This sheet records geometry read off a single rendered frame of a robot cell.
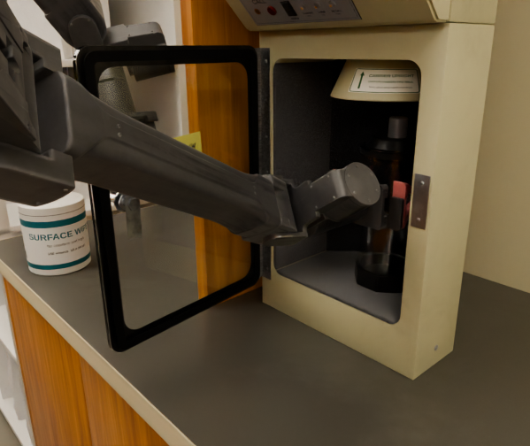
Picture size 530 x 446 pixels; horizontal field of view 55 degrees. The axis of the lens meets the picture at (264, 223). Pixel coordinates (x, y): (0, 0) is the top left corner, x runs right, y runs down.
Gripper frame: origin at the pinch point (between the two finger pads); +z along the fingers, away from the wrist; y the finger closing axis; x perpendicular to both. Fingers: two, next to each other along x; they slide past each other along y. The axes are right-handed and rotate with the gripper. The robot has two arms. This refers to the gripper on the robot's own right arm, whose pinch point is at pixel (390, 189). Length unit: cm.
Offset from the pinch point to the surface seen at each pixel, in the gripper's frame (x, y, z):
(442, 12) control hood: -24.4, -13.5, -11.6
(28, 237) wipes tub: 14, 60, -38
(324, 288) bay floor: 15.6, 5.2, -9.3
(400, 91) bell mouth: -15.5, -5.0, -6.3
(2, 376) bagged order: 96, 149, -34
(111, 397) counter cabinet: 35, 28, -38
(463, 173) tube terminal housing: -5.2, -13.0, -2.7
